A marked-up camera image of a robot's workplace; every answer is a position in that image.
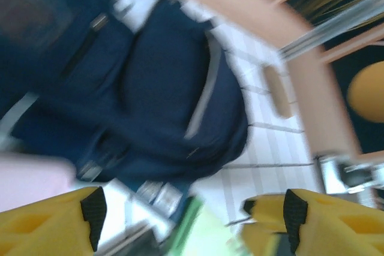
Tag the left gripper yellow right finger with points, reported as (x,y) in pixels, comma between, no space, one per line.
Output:
(330,229)

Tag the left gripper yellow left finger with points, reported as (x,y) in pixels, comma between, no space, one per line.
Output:
(36,229)

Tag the pink pencil case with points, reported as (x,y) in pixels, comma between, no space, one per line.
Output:
(33,178)

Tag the green notebook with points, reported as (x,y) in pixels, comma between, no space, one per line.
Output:
(207,232)

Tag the tan glasses case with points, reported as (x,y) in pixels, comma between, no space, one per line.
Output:
(277,94)

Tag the navy blue backpack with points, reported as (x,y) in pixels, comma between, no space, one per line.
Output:
(135,88)

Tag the right aluminium corner post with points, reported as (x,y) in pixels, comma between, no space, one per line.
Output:
(336,25)

